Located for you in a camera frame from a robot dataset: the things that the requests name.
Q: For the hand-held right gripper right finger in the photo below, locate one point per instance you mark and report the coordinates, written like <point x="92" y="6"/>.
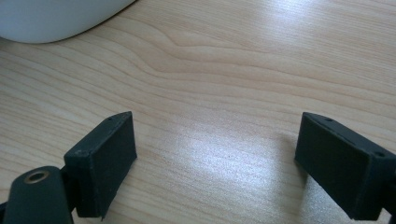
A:
<point x="339" y="161"/>

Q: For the white rice cooker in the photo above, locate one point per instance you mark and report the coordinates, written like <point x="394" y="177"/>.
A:
<point x="53" y="18"/>

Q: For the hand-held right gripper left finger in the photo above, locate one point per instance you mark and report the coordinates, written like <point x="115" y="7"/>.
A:
<point x="102" y="161"/>

